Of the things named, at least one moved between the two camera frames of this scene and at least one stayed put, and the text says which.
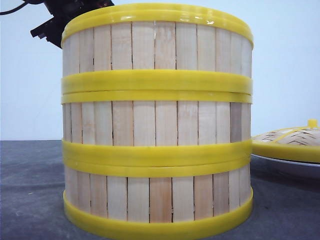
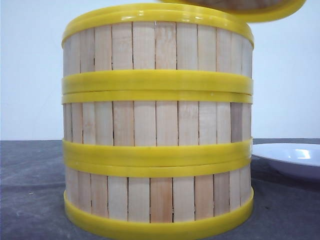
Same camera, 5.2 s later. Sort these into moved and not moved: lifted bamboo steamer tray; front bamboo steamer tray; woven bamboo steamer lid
Moved: woven bamboo steamer lid
Not moved: front bamboo steamer tray; lifted bamboo steamer tray
